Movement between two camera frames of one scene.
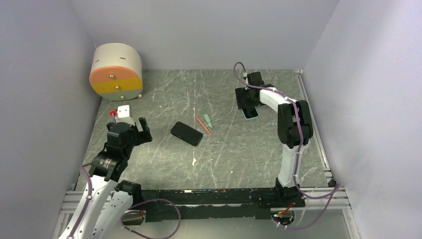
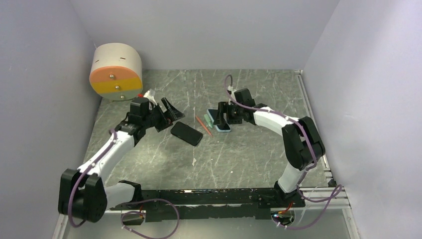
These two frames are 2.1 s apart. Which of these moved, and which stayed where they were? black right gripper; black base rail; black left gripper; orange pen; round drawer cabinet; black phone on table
Moved: black right gripper; black left gripper
Stayed: orange pen; black phone on table; black base rail; round drawer cabinet
